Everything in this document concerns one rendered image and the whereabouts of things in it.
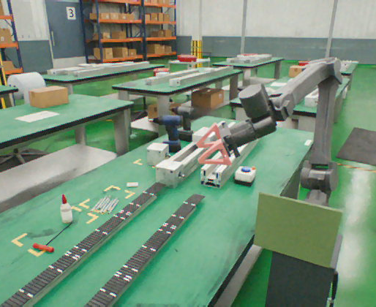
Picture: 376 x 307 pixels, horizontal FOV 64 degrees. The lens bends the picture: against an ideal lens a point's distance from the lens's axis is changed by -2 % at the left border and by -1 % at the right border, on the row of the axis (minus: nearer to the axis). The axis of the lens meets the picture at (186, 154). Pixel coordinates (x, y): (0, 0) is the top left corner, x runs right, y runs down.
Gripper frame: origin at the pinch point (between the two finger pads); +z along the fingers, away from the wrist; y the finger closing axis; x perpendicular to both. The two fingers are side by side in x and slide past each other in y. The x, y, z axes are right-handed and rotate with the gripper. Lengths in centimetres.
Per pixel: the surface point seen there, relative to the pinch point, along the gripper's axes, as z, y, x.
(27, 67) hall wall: 591, -1085, -114
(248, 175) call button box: -7, -50, 43
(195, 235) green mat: 17.3, -13.1, 34.8
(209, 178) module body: 9, -51, 37
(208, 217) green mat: 12.8, -24.5, 37.7
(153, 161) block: 36, -74, 26
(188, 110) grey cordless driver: 12, -113, 21
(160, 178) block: 30, -51, 27
